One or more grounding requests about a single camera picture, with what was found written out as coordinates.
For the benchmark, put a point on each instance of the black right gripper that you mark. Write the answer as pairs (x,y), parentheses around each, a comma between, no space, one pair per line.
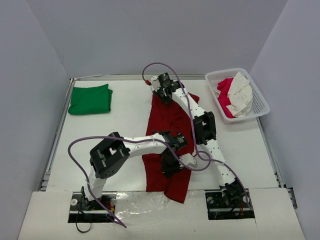
(162,92)

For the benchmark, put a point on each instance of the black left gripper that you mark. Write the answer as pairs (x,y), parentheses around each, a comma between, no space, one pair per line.
(169,165)

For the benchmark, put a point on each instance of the dark red t shirt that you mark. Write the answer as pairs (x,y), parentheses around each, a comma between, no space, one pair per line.
(168,117)

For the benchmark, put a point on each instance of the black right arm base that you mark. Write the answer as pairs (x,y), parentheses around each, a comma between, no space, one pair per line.
(218,209)

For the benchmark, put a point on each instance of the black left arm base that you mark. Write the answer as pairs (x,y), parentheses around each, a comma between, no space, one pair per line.
(82,211)

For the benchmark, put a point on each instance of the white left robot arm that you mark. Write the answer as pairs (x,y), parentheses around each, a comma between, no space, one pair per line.
(108,156)

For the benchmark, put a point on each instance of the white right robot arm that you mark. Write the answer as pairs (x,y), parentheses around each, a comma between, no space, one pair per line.
(204,133)

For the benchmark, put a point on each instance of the pink t shirt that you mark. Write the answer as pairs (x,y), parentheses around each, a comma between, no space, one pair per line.
(223,99)

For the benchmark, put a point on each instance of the white foam front board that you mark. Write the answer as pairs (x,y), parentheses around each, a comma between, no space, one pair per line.
(152,216)

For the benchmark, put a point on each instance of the folded green t shirt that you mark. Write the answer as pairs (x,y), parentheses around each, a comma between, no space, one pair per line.
(90,100)

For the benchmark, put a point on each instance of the cream white t shirt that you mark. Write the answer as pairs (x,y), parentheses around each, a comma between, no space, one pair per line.
(240,95)

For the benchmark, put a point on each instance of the white plastic laundry basket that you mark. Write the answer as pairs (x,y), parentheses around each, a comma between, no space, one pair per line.
(259,105)

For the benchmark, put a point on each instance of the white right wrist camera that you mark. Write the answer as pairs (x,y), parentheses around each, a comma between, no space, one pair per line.
(154,83)

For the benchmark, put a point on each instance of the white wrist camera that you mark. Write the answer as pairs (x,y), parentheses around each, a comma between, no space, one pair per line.
(188,160)
(154,83)

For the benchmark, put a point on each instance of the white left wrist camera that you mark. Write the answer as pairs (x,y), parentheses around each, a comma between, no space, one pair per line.
(188,160)

